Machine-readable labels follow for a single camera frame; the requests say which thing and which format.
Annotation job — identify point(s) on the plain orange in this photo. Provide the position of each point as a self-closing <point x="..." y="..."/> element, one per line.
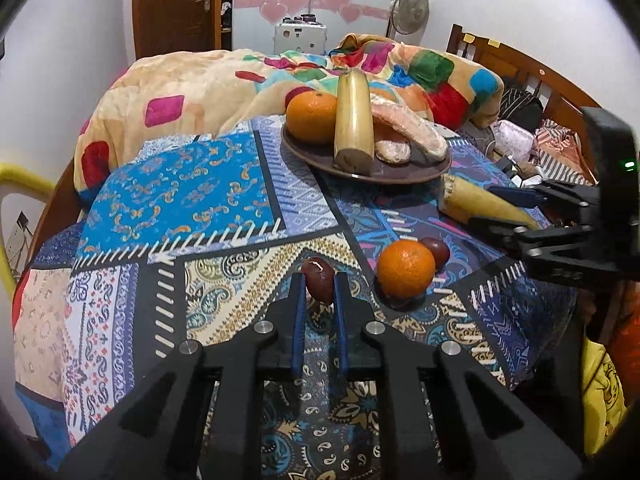
<point x="405" y="270"/>

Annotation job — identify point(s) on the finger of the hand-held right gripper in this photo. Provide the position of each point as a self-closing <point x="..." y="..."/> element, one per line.
<point x="550" y="241"/>
<point x="560" y="195"/>

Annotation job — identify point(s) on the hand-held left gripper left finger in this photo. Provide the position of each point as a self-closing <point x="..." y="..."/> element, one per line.
<point x="300" y="325"/>

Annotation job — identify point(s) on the yellow sugarcane piece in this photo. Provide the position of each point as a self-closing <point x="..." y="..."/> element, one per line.
<point x="475" y="202"/>

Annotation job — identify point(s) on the standing fan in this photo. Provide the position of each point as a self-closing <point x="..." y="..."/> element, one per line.
<point x="410" y="7"/>

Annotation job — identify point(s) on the brown wooden door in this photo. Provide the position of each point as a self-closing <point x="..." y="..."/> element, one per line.
<point x="170" y="5"/>

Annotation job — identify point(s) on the banana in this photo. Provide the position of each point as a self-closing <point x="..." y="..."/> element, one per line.
<point x="352" y="125"/>

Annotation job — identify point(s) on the black backpack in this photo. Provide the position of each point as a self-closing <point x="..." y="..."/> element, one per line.
<point x="522" y="102"/>

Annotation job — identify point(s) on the dark red passion fruit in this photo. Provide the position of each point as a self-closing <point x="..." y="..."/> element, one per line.
<point x="318" y="280"/>
<point x="437" y="252"/>

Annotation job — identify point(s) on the yellow tube frame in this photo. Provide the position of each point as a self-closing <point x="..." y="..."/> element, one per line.
<point x="25" y="174"/>

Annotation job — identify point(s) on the small white appliance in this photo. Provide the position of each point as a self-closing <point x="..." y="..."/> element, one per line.
<point x="300" y="37"/>

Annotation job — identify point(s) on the colourful patchwork quilt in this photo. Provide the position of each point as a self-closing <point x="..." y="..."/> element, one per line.
<point x="200" y="80"/>

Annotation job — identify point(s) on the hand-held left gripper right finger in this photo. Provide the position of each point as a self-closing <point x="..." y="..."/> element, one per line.
<point x="341" y="327"/>

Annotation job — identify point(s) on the brown round plate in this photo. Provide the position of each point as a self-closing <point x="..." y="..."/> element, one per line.
<point x="400" y="172"/>

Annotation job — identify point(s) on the wooden bed headboard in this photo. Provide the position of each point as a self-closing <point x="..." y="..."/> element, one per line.
<point x="545" y="80"/>

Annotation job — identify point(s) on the blue patterned tablecloth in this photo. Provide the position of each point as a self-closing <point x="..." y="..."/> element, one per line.
<point x="200" y="200"/>

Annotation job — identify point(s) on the wooden bed footboard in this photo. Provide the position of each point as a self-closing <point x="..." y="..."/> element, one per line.
<point x="52" y="200"/>

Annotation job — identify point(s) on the pink pouch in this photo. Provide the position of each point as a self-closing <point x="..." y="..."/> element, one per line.
<point x="515" y="137"/>

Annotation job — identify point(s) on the yellow printed cloth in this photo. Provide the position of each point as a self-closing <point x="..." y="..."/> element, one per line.
<point x="602" y="395"/>

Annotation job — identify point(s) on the orange with sticker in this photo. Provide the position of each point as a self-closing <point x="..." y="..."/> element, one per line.
<point x="311" y="116"/>

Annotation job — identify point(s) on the small peeled pomelo segment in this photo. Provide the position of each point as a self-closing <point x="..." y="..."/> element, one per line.
<point x="392" y="151"/>

